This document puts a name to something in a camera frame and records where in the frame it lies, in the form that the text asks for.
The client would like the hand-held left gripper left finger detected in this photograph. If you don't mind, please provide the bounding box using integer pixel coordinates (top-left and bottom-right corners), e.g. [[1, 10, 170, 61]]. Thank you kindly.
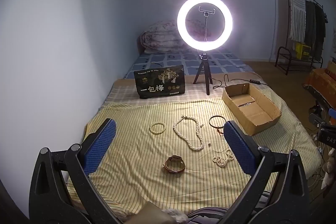
[[29, 118, 124, 224]]

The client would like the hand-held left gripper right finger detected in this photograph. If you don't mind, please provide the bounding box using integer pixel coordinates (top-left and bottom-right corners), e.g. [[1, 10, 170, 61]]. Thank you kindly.
[[224, 120, 311, 224]]

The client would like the thin pearl strand necklace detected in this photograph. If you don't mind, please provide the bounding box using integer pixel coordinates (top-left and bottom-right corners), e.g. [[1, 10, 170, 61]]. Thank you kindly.
[[212, 148, 235, 168]]

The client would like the thin metal bangle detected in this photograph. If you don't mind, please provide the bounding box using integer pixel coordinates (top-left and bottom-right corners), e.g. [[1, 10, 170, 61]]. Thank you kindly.
[[209, 115, 227, 128]]

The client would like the cardboard box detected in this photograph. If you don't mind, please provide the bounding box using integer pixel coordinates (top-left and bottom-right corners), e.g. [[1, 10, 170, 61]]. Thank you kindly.
[[222, 83, 282, 136]]

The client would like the pearl bracelet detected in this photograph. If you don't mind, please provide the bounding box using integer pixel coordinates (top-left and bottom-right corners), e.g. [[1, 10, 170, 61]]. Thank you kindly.
[[149, 122, 166, 133]]

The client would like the twisted pearl necklace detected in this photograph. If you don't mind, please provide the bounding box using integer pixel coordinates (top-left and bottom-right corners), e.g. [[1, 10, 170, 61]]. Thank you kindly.
[[173, 116, 205, 152]]

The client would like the brown leather wristwatch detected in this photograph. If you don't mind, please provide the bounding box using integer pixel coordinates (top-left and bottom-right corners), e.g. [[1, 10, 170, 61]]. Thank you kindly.
[[163, 155, 186, 174]]

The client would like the person's right forearm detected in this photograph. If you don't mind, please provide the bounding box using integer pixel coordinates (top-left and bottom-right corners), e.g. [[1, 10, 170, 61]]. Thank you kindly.
[[322, 148, 336, 194]]

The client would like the yellow striped cloth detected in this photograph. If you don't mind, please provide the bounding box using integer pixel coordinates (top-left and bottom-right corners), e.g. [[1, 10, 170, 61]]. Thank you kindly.
[[66, 97, 322, 216]]

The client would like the dark patterned clothing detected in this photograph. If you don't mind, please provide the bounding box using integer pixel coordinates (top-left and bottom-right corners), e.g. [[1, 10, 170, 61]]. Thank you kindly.
[[184, 190, 271, 224]]

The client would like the black printed snack bag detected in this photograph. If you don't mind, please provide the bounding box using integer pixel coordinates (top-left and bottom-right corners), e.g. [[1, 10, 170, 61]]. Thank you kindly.
[[133, 64, 186, 99]]

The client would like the beige cloth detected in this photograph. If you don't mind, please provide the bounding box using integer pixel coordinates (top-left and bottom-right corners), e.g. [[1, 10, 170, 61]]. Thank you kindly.
[[126, 202, 168, 224]]

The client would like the black tripod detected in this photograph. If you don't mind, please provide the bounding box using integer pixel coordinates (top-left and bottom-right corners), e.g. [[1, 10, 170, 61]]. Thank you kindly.
[[193, 52, 214, 96]]

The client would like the black clothes rack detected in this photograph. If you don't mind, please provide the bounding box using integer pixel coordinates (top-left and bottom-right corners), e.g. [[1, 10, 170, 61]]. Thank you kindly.
[[274, 0, 328, 75]]

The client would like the black garment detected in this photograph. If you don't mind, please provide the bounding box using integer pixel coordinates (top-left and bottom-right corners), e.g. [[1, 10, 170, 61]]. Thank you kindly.
[[314, 4, 327, 62]]

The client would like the dark green garment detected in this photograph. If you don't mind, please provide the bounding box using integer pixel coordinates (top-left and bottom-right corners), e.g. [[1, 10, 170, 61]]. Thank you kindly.
[[304, 0, 317, 56]]

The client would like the folded floral quilt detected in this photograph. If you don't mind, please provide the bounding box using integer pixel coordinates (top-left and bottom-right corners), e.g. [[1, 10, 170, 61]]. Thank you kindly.
[[138, 20, 223, 54]]

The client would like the white striped garment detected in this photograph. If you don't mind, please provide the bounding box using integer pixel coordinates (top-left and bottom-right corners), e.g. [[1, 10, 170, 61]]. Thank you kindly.
[[288, 0, 306, 42]]

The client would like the phone holder clamp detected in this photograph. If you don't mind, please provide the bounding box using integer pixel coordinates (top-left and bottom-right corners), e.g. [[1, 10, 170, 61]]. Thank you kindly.
[[199, 6, 216, 42]]

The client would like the black power cable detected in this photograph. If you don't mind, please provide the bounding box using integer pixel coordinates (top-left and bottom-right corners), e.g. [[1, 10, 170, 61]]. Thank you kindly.
[[213, 74, 273, 90]]

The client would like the ring light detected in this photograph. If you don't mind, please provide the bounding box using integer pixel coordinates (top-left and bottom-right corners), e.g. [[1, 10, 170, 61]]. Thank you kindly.
[[177, 0, 233, 52]]

